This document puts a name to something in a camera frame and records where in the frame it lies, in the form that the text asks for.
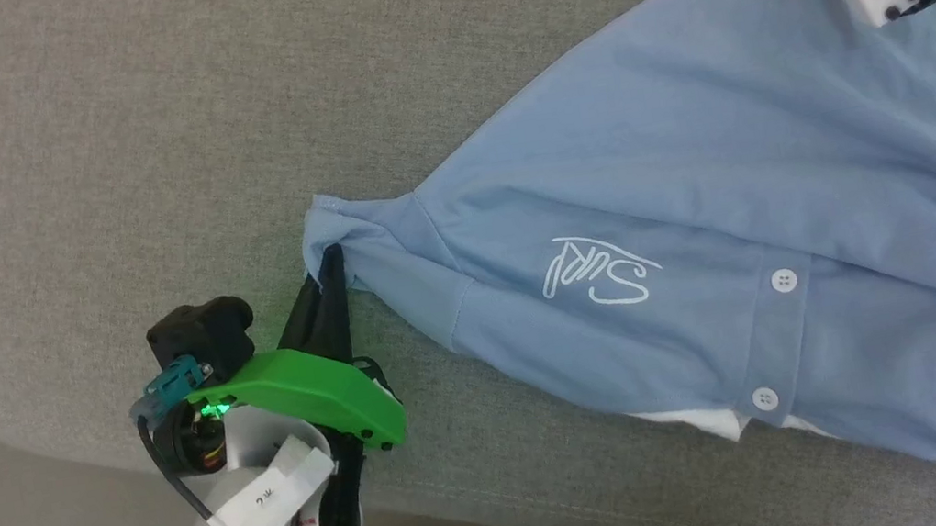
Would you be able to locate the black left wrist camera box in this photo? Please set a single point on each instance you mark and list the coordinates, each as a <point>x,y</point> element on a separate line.
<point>200,335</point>

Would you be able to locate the blue polo shirt white collar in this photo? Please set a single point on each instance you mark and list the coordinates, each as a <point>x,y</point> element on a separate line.
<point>696,173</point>

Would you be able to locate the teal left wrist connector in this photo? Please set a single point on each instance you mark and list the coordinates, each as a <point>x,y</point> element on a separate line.
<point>171,386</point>

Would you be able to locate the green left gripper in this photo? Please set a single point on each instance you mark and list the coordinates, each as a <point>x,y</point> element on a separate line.
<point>311,389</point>

